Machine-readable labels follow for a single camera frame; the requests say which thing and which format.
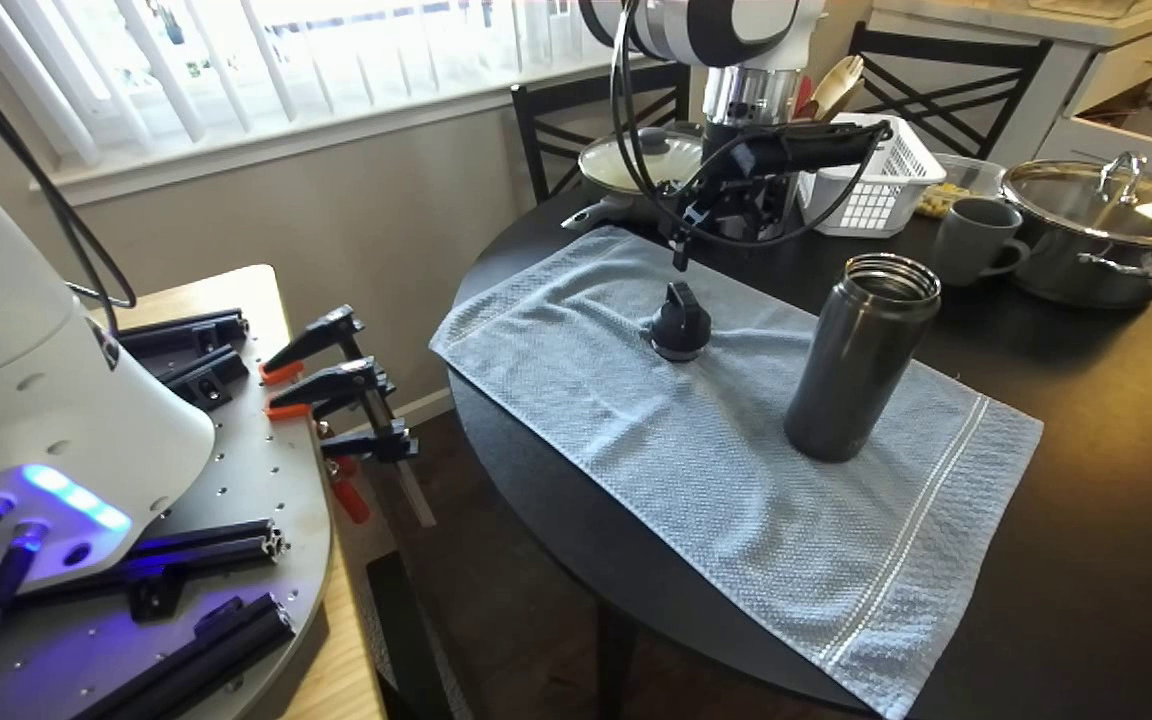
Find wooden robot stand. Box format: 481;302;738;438
88;260;397;720

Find dark grey mug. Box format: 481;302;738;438
929;196;1035;291

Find dark grey metal bottle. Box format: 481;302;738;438
784;246;947;466

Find light blue towel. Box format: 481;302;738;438
428;220;1050;720

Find red spatula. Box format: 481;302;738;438
790;71;826;129

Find wooden spoon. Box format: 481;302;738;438
814;50;874;129

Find black orange bar clamp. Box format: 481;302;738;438
269;356;399;433
260;301;368;386
319;415;446;530

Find grey frying pan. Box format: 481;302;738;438
557;125;712;237

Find grey robot mounting plate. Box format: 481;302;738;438
0;312;340;720

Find steel pot with glass lid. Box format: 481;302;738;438
1001;149;1152;317

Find black metal bracket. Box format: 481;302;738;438
112;308;258;412

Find black aluminium rail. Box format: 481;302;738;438
69;593;299;720
69;514;294;625

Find black bottle lid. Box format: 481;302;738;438
641;277;721;366

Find black gripper cable loops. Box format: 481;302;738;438
606;0;904;255

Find white plastic basket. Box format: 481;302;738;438
792;106;953;241

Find white window blinds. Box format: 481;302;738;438
0;0;687;177

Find white kitchen counter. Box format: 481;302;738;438
867;0;1152;192

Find black base cable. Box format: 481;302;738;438
0;32;142;322

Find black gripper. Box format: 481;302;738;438
661;115;898;277

